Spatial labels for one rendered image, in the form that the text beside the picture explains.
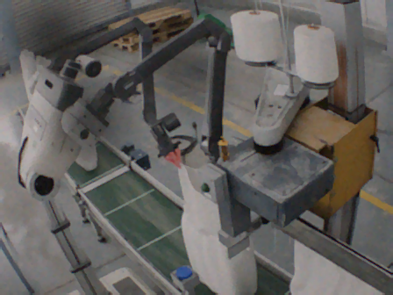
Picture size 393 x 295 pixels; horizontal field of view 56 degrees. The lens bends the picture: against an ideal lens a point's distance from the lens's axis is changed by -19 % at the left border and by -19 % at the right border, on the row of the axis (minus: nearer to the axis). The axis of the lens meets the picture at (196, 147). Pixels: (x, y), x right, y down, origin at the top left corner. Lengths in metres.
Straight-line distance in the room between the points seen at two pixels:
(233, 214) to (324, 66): 0.53
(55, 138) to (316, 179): 0.87
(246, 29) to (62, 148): 0.75
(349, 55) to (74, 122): 0.91
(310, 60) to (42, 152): 0.96
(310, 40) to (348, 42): 0.22
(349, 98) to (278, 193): 0.49
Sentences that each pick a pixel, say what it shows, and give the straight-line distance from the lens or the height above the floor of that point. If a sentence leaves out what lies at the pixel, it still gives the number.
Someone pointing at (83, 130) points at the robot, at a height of 1.45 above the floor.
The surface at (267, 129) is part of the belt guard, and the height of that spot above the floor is 1.42.
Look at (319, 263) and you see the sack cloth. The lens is 1.42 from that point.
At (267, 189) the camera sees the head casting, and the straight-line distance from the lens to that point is 1.15.
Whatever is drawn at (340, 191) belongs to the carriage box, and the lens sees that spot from 1.49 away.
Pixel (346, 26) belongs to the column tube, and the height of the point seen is 1.67.
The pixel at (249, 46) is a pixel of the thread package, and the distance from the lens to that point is 1.38.
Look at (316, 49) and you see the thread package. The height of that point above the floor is 1.64.
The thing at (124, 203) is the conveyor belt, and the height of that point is 0.38.
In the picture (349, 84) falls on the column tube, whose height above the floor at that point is 1.46.
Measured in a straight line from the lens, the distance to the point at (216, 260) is 1.83.
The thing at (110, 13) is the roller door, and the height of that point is 0.31.
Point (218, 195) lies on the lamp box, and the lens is 1.26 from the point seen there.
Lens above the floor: 2.04
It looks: 31 degrees down
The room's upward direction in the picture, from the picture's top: 10 degrees counter-clockwise
